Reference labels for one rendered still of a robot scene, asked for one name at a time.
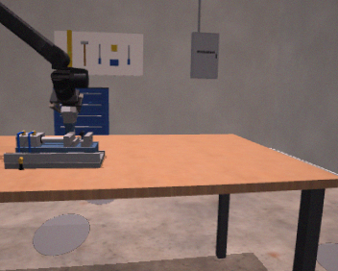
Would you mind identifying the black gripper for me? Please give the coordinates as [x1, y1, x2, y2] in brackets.
[49, 86, 84, 113]

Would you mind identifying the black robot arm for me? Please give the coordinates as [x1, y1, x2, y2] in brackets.
[0, 2, 89, 95]

